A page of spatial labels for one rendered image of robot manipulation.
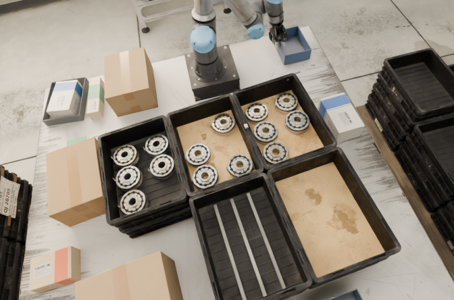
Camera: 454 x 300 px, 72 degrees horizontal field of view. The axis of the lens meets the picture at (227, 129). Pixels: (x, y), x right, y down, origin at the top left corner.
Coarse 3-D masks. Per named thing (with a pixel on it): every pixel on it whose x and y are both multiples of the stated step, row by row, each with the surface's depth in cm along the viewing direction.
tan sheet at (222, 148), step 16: (224, 112) 144; (192, 128) 141; (208, 128) 140; (192, 144) 137; (208, 144) 136; (224, 144) 135; (240, 144) 134; (224, 160) 131; (192, 176) 128; (224, 176) 127
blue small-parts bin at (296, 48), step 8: (288, 32) 179; (296, 32) 180; (288, 40) 180; (296, 40) 180; (304, 40) 172; (280, 48) 169; (288, 48) 177; (296, 48) 177; (304, 48) 175; (280, 56) 173; (288, 56) 166; (296, 56) 168; (304, 56) 169
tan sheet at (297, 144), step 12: (276, 96) 146; (300, 108) 141; (276, 120) 139; (264, 132) 136; (288, 132) 135; (312, 132) 133; (288, 144) 132; (300, 144) 131; (312, 144) 131; (288, 156) 129
